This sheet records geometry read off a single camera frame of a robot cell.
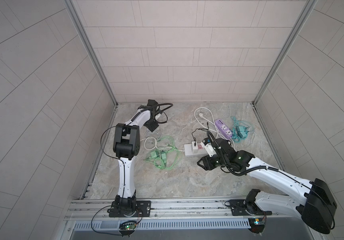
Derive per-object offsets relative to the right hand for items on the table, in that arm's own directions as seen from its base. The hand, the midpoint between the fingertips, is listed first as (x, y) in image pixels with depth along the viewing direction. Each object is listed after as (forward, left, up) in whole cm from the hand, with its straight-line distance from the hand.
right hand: (200, 163), depth 77 cm
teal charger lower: (+20, -31, -7) cm, 38 cm away
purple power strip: (+26, -20, -7) cm, 33 cm away
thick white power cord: (+21, +32, -6) cm, 38 cm away
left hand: (+34, +29, -5) cm, 45 cm away
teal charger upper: (+25, -31, -7) cm, 41 cm away
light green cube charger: (+9, +25, -5) cm, 28 cm away
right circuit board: (-26, -23, -11) cm, 37 cm away
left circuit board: (-23, +35, -5) cm, 42 cm away
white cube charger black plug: (+11, +1, -1) cm, 11 cm away
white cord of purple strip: (+39, -7, -7) cm, 40 cm away
